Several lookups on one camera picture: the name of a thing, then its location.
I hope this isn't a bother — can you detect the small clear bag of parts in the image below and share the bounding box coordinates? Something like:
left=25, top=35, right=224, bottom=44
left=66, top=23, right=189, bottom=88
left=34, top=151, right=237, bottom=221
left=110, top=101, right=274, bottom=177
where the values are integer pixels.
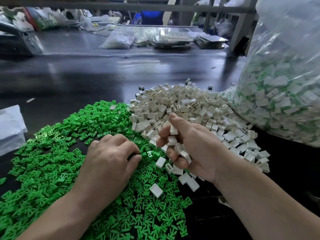
left=100, top=31, right=136, bottom=50

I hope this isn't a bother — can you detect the dark flat tray stack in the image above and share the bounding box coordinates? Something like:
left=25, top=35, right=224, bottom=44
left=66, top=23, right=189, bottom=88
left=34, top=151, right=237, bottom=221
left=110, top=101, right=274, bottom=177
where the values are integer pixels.
left=195, top=34, right=229, bottom=50

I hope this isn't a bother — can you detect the person's right hand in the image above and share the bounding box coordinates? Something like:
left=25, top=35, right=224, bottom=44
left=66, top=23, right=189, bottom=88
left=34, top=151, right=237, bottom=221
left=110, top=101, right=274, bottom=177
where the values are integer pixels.
left=156, top=113, right=236, bottom=184

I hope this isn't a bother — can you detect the clear plastic bag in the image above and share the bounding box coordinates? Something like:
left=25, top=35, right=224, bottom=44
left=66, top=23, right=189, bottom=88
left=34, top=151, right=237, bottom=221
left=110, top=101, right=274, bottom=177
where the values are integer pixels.
left=222, top=0, right=320, bottom=148

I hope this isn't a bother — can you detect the person's left forearm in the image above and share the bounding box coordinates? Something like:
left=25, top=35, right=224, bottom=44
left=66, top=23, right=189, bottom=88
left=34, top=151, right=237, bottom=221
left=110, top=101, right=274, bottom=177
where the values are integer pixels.
left=17, top=192, right=96, bottom=240

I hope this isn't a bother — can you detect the grey metal horizontal bar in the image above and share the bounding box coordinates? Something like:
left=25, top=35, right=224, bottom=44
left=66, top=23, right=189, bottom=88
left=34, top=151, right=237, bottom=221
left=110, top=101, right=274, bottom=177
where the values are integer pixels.
left=0, top=1, right=256, bottom=14

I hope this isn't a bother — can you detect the pile of green plastic clips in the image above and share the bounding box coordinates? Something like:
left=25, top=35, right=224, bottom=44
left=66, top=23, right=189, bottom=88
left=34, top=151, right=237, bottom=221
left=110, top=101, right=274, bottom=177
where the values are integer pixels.
left=0, top=100, right=193, bottom=240

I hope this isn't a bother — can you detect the grey metal slanted post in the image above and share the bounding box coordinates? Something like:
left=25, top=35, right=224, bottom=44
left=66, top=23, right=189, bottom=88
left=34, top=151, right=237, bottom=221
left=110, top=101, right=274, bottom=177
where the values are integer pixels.
left=226, top=0, right=260, bottom=57

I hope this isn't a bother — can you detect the stack of clear flat bags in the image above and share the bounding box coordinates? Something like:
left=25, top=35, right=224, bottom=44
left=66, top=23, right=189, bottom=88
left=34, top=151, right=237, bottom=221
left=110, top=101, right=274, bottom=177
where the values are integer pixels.
left=0, top=105, right=28, bottom=156

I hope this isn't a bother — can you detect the grey heat sealer machine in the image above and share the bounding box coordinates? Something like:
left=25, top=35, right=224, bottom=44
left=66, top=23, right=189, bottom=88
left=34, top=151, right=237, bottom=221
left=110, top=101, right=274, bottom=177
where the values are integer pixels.
left=0, top=21, right=43, bottom=58

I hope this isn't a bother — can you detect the person's right forearm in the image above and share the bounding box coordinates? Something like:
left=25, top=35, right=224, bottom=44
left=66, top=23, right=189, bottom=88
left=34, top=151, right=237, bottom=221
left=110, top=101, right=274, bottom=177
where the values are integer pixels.
left=215, top=157, right=320, bottom=240

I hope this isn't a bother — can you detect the blue crate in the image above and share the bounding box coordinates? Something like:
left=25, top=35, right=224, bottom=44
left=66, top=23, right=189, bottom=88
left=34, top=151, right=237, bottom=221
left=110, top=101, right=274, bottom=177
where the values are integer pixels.
left=132, top=11, right=163, bottom=25

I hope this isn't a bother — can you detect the person's left hand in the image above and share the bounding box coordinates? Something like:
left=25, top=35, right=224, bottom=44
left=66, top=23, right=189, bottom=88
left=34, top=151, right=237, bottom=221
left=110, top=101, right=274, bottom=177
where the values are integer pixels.
left=70, top=134, right=143, bottom=210

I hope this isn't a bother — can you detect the pile of white plastic caps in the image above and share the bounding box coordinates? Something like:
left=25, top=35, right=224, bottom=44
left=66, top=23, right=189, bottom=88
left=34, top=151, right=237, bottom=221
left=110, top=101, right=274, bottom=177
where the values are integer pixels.
left=128, top=80, right=271, bottom=199

